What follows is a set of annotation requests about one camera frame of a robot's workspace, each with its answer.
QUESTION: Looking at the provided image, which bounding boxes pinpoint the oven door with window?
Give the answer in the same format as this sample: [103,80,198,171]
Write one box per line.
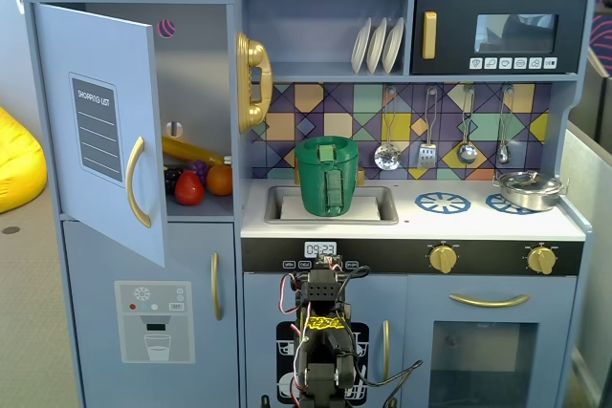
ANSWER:
[406,274,579,408]

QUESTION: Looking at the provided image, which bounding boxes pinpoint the fridge door with dispenser print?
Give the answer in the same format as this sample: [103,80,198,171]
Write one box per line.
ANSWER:
[61,220,240,408]

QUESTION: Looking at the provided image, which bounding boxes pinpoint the cabinet door with shopping list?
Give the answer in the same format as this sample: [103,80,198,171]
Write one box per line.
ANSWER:
[32,1,167,269]

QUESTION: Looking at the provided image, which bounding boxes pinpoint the green printed plastic cup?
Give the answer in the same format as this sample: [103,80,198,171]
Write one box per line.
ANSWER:
[294,136,362,217]

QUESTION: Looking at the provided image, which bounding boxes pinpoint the digital clock display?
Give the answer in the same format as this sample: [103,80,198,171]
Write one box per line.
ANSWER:
[303,241,339,259]

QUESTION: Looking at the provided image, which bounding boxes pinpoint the metal slotted skimmer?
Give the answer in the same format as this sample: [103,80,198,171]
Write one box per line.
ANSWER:
[373,87,403,172]

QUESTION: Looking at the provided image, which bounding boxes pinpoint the orange toy fruit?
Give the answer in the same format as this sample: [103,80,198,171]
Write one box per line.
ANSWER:
[206,163,234,198]

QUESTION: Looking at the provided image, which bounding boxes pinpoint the grey toy sink basin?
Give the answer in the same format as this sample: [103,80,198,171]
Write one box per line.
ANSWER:
[263,183,400,226]

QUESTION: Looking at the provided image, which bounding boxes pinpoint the purple toy grapes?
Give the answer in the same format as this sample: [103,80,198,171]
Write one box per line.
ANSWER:
[186,160,212,187]

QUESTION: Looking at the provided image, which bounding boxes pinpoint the red toy strawberry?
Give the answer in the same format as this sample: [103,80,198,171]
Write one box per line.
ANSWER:
[173,170,207,206]

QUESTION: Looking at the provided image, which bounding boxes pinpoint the yellow toy banana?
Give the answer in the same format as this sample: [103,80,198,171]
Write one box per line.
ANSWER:
[161,136,227,167]

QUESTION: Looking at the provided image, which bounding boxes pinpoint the metal slotted spatula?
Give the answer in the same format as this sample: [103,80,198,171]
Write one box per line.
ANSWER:
[416,87,439,171]

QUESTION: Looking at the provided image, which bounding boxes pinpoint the gold toy telephone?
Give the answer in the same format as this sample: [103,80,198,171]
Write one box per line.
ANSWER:
[234,31,274,135]

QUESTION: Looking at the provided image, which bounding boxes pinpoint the dark purple toy fruit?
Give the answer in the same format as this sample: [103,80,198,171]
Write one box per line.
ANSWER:
[164,165,186,195]

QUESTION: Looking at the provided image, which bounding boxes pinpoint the white toy plate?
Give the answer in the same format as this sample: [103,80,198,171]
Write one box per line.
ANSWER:
[350,16,373,75]
[382,16,406,75]
[365,16,389,75]

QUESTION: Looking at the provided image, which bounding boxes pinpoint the yellow tape strip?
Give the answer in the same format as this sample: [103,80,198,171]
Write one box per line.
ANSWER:
[305,315,346,333]

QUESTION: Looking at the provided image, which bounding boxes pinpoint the gold stove knob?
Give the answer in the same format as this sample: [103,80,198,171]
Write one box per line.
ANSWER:
[427,244,458,276]
[526,245,558,277]

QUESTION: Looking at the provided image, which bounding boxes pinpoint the metal ladle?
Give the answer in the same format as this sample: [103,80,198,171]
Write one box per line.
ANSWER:
[455,84,480,166]

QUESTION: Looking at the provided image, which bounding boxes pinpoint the metal spoon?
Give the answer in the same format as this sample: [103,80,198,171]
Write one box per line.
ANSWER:
[495,84,517,166]

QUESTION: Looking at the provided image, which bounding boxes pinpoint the steel pot with lid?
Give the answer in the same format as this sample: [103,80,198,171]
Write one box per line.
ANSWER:
[492,169,572,214]

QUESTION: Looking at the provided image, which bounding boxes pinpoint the black toy microwave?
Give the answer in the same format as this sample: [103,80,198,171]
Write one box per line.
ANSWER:
[411,0,589,76]

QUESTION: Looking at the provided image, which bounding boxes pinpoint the grey partition panel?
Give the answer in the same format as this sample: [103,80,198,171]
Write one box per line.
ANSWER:
[557,118,612,408]

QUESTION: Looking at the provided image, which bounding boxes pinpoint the yellow beanbag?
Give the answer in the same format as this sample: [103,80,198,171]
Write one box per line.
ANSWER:
[0,106,49,215]

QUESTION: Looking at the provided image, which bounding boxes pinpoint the red and black wire bundle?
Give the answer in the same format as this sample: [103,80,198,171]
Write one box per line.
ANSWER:
[277,272,308,331]

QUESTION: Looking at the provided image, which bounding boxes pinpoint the gold fridge door handle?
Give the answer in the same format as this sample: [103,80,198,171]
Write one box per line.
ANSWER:
[209,251,225,323]

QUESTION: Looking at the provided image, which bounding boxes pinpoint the gold curved cabinet door handle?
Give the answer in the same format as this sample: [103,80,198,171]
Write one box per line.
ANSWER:
[124,136,153,229]

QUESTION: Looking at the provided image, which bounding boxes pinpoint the gold dishwasher door handle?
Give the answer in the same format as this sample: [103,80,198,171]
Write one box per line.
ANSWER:
[381,319,392,383]

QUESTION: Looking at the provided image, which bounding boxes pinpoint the gold microwave handle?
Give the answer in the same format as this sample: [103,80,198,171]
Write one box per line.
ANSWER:
[422,10,439,61]

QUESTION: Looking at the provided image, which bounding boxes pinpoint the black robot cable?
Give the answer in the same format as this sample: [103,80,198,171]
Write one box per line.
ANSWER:
[341,358,425,408]

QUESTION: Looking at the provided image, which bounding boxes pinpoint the gold oven door handle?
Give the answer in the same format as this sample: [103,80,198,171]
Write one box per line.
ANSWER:
[448,292,532,310]

